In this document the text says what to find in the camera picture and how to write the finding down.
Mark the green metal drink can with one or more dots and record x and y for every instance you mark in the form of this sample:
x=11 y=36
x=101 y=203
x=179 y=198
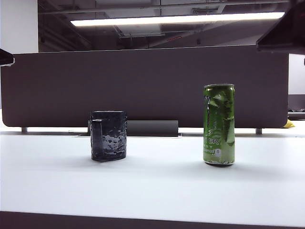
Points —
x=219 y=124

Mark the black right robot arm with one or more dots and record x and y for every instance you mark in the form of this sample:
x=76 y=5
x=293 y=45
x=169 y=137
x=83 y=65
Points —
x=286 y=31

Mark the dark grey desk divider panel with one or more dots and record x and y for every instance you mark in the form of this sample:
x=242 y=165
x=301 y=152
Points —
x=152 y=83

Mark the dark textured glass mug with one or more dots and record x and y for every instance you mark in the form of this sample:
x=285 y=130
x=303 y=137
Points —
x=108 y=136

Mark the long ceiling light strip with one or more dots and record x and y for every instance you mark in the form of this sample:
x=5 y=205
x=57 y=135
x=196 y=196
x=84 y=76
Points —
x=166 y=19

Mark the grey metal divider leg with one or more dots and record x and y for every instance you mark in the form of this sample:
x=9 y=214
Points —
x=24 y=129
x=259 y=131

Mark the yellow bag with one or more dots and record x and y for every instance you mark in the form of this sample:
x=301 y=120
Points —
x=290 y=124

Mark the background office desk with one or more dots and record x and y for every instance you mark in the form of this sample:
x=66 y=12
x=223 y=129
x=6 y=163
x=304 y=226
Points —
x=296 y=102

